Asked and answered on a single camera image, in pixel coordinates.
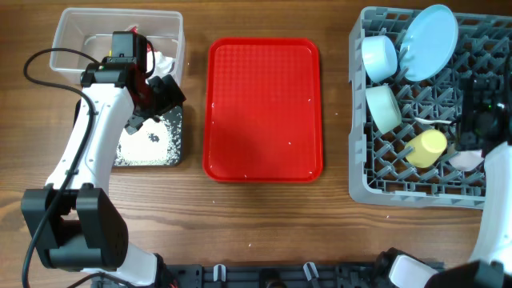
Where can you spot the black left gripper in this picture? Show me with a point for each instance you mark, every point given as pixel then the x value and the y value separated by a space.
pixel 166 101

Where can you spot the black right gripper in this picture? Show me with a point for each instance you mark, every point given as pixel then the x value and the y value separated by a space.
pixel 476 90

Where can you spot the white rice pile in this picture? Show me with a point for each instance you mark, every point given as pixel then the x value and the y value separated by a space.
pixel 148 144

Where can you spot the pink plastic cup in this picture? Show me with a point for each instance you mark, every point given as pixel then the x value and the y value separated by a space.
pixel 464 160

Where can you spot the white plastic spoon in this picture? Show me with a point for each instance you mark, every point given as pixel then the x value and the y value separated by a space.
pixel 433 122

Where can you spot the yellow plastic cup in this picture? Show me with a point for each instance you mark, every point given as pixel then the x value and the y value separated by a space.
pixel 427 148

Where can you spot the white tissue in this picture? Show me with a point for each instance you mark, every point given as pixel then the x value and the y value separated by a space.
pixel 160 64

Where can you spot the red foil wrapper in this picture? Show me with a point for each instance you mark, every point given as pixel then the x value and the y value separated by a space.
pixel 134 29

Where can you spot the light blue plate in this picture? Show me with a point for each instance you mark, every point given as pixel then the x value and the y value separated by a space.
pixel 429 43

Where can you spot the mint green bowl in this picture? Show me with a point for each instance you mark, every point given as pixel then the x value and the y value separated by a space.
pixel 384 108

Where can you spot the light blue bowl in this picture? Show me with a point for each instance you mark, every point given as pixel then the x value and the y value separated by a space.
pixel 379 57

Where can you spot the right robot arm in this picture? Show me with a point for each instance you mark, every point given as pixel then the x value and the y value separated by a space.
pixel 490 262

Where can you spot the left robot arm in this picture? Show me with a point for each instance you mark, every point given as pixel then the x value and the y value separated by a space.
pixel 73 224

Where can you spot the black waste tray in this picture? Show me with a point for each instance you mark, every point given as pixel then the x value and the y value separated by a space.
pixel 178 156

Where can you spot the grey dishwasher rack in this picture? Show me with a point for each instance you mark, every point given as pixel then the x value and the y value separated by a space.
pixel 378 170

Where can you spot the clear plastic bin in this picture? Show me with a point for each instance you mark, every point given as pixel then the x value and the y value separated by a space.
pixel 89 30

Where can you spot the red serving tray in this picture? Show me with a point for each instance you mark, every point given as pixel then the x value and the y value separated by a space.
pixel 263 111

